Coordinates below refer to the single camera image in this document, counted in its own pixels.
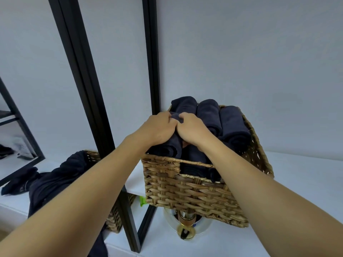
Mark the person's right forearm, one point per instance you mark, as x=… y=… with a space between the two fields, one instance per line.
x=281 y=206

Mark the person's left hand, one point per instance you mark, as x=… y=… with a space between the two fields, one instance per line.
x=158 y=129

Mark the person's right hand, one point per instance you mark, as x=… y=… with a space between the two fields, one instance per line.
x=195 y=131

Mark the woven wicker basket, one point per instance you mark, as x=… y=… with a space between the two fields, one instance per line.
x=187 y=192

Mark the black metal shelf leg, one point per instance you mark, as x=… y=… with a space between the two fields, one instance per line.
x=146 y=224

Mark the person's left forearm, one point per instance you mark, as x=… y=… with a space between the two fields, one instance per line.
x=67 y=206

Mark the gold black object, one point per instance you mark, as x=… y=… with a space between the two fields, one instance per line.
x=187 y=227

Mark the green white plastic pouch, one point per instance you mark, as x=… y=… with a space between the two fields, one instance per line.
x=142 y=201

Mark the dark navy printed towel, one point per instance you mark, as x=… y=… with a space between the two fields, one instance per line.
x=171 y=147

